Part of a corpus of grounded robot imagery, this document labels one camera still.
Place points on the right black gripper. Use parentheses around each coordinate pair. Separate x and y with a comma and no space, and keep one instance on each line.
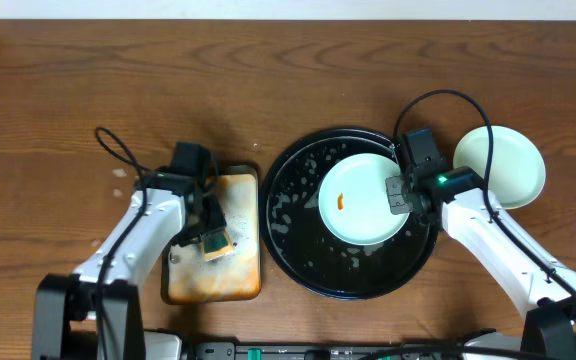
(409,201)

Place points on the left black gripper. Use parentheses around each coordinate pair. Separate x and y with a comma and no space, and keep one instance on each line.
(213,223)

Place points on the rectangular soapy water tray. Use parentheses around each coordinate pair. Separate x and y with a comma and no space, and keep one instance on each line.
(233,272)

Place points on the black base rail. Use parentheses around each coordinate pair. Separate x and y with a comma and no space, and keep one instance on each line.
(232,351)

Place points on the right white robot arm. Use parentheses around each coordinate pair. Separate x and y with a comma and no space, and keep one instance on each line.
(542,289)

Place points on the round black tray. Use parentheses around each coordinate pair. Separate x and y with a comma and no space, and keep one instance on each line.
(300,243)

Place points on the yellow green scrub sponge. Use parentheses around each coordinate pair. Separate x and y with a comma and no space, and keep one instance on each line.
(216,244)

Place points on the light blue plate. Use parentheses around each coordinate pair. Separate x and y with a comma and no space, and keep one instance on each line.
(353,200)
(518,168)

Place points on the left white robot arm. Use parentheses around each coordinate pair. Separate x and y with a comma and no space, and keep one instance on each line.
(95,312)

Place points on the yellow plate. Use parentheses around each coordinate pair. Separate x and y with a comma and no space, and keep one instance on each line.
(515,204)

